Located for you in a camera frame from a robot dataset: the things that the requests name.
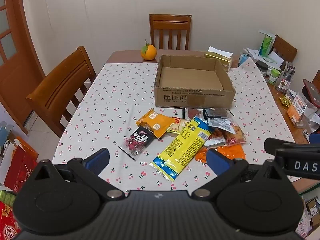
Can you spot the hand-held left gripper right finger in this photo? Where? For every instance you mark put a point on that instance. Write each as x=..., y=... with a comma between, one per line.
x=218, y=160

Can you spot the silver blue snack packet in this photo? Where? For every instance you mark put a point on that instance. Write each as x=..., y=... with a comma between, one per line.
x=221, y=125

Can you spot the green and white carton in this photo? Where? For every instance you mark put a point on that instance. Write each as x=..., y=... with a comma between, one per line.
x=265, y=43

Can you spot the jar with green lid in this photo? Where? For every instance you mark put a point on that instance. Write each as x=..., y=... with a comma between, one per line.
x=274, y=77

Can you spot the cardboard box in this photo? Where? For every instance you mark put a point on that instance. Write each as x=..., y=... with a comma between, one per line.
x=190, y=80

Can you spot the orange fruit with leaf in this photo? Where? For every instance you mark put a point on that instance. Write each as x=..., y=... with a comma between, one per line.
x=148, y=51

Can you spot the wooden chair with slatted back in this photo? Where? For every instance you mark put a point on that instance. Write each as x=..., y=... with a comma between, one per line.
x=170, y=31

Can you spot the gold ornament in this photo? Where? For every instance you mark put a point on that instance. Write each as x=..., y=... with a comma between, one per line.
x=285, y=101

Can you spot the clear red meat packet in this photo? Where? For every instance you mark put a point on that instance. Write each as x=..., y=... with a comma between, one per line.
x=193, y=113

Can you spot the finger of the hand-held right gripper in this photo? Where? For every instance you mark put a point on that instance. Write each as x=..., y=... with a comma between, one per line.
x=300, y=165
x=285, y=143

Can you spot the long yellow blue snack packet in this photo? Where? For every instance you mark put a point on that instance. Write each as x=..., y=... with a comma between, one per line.
x=181, y=150

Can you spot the red printed gift box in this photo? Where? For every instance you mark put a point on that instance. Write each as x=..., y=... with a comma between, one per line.
x=7, y=220

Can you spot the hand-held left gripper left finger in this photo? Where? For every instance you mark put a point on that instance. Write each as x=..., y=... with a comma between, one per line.
x=96, y=161

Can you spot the cardboard boxes on floor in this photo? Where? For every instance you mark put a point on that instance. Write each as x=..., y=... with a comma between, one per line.
x=312, y=210

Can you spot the golden tissue pack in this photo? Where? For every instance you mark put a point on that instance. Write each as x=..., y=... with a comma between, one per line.
x=220, y=57

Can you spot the light blue small box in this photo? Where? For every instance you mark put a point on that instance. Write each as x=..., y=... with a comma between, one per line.
x=243, y=60

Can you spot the pile of white papers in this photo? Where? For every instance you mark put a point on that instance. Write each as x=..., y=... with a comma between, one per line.
x=275, y=58

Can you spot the clear jar with sachets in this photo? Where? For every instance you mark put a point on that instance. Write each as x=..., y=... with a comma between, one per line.
x=286, y=80

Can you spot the clear box with orange label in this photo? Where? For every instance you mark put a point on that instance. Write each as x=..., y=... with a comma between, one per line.
x=298, y=110

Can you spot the red gift bags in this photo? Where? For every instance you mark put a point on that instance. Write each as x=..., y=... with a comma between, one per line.
x=17, y=165

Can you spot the white packet with orange balls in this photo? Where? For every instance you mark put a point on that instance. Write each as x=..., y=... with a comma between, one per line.
x=215, y=140

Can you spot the wooden door with glass panes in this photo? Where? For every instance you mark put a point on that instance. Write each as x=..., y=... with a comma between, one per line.
x=15, y=62

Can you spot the cherry print tablecloth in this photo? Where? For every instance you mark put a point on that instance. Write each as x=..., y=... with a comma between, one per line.
x=112, y=92

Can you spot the dark clear snack packet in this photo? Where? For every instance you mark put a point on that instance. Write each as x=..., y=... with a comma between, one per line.
x=217, y=112

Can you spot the wooden chair behind clutter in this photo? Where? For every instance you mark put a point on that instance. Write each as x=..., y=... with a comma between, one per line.
x=285, y=48

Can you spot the red round cake packet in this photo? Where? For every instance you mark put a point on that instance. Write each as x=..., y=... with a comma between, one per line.
x=236, y=135

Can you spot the glass jar with dark lid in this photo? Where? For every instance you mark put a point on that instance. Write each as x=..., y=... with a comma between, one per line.
x=262, y=68

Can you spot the yellow toast slice packet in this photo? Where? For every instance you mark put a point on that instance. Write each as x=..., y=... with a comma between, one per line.
x=178, y=127

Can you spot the wooden chair with curved back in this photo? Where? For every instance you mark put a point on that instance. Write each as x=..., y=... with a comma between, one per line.
x=62, y=87

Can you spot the black and pink snack packet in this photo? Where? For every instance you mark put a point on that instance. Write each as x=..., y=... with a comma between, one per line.
x=137, y=140

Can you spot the crinkled orange snack packet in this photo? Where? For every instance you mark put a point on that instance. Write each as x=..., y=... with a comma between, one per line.
x=230, y=152

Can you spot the red phone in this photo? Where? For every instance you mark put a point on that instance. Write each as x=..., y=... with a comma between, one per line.
x=312, y=92

